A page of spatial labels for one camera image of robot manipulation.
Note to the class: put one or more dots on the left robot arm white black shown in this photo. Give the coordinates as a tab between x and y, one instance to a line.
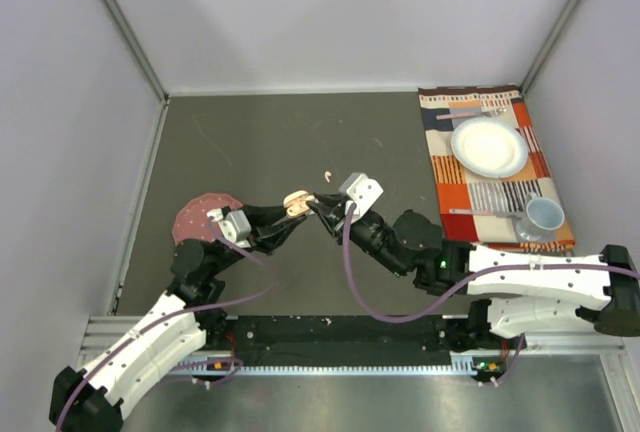
100	395

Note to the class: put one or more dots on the left aluminium corner post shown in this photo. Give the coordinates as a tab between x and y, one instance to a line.
135	49

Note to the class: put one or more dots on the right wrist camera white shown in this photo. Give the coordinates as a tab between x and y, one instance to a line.
361	191

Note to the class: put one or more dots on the right aluminium corner post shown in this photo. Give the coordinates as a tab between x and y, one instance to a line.
560	26

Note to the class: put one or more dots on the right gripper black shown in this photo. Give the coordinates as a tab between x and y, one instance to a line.
333	213

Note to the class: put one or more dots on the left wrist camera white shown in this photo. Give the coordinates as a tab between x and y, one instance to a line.
231	225

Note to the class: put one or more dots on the pink earbud charging case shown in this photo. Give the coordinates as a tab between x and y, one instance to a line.
297	203

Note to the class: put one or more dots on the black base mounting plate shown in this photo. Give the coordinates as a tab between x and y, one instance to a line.
356	340

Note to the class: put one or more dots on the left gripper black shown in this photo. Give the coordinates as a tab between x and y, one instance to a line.
267	232

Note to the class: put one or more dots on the white paper plate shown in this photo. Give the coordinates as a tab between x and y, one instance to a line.
489	148

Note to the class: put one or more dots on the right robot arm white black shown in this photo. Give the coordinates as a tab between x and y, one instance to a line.
513	293

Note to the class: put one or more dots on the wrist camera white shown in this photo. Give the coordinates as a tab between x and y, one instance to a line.
361	191
231	225

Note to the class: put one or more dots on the aluminium corner post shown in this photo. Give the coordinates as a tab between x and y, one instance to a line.
560	26
135	49

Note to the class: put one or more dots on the patterned orange placemat cloth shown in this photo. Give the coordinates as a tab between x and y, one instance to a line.
457	187

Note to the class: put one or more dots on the pink handled fork rear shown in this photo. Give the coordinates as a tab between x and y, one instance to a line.
488	113

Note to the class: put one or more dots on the light blue cup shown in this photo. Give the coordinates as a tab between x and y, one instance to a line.
542	217

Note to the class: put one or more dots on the pink polka dot plate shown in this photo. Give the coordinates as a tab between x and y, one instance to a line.
191	222

